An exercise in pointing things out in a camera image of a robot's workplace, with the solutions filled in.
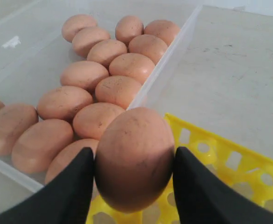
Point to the brown egg front right corner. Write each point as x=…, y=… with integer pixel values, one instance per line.
x=66, y=155

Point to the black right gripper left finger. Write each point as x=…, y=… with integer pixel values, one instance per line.
x=65, y=200

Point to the brown egg second row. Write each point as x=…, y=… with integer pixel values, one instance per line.
x=86, y=38

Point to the yellow plastic egg tray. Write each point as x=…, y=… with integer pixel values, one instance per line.
x=249, y=174

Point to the brown egg column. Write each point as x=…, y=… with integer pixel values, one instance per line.
x=92, y=120
x=118, y=90
x=149, y=46
x=133, y=65

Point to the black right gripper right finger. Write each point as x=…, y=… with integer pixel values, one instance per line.
x=201, y=198

